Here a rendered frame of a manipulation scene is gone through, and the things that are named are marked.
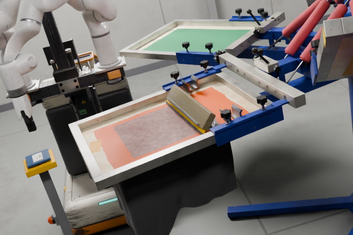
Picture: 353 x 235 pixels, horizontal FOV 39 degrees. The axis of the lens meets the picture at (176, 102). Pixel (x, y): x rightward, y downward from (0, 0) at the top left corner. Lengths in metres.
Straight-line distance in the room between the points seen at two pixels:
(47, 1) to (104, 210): 1.47
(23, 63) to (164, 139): 0.63
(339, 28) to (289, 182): 2.22
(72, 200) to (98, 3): 1.34
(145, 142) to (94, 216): 1.16
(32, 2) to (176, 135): 0.79
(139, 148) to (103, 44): 0.64
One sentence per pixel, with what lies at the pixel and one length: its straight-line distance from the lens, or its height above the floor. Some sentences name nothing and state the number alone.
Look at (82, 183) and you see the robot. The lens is 3.28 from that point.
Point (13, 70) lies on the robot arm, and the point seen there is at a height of 1.38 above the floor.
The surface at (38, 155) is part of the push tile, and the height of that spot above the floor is 0.97.
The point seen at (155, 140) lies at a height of 0.96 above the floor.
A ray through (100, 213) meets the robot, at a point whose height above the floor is 0.18.
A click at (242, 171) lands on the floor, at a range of 3.45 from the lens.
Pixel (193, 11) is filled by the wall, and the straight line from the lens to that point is 5.48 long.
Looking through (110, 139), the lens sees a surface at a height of 0.95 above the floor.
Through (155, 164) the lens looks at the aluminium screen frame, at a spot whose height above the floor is 0.97.
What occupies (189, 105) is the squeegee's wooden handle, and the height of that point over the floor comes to 1.01.
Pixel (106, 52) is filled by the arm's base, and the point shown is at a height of 1.21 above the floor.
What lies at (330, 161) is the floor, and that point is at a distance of 3.45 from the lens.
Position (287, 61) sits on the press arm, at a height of 1.04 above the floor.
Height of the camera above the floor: 1.92
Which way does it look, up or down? 24 degrees down
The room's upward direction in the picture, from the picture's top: 14 degrees counter-clockwise
